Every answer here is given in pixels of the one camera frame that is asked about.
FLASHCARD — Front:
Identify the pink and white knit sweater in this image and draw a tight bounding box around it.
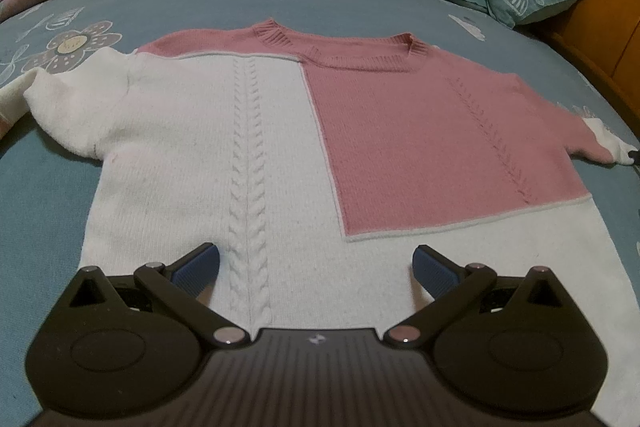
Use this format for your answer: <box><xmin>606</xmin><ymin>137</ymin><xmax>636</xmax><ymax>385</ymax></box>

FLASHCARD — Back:
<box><xmin>0</xmin><ymin>19</ymin><xmax>640</xmax><ymax>423</ymax></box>

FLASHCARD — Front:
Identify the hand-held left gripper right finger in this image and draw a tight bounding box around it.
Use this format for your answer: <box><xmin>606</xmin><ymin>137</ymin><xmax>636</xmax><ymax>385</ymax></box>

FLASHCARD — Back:
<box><xmin>384</xmin><ymin>245</ymin><xmax>571</xmax><ymax>349</ymax></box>

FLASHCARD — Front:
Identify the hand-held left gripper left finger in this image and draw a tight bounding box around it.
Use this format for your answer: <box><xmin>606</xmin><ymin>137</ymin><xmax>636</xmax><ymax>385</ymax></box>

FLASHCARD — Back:
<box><xmin>65</xmin><ymin>242</ymin><xmax>249</xmax><ymax>349</ymax></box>

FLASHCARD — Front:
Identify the blue floral bed sheet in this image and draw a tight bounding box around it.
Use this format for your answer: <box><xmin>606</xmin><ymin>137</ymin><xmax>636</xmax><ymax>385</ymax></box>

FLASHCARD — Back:
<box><xmin>0</xmin><ymin>0</ymin><xmax>640</xmax><ymax>427</ymax></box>

